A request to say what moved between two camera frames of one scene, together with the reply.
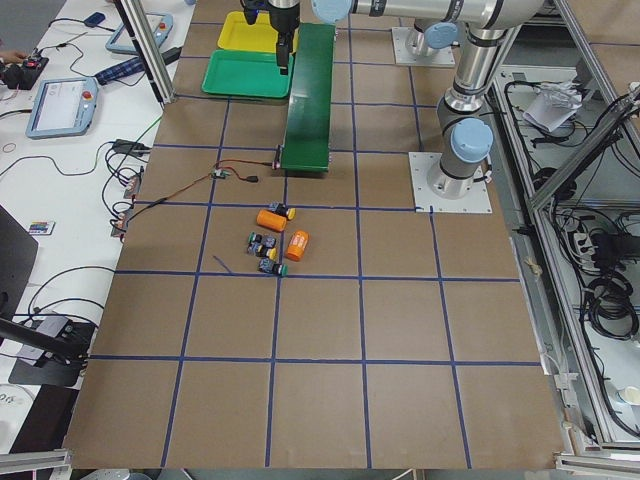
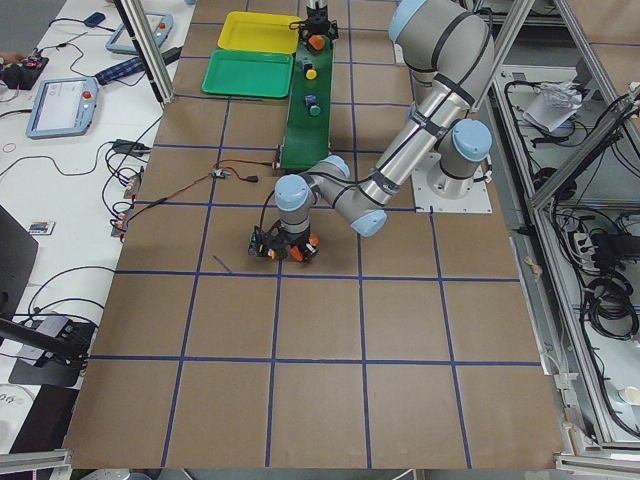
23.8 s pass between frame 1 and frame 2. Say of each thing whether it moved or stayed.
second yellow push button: stayed
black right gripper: moved
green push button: moved
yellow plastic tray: stayed
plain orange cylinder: moved
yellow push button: moved
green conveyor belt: stayed
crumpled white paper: stayed
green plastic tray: stayed
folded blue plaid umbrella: stayed
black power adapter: stayed
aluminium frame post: stayed
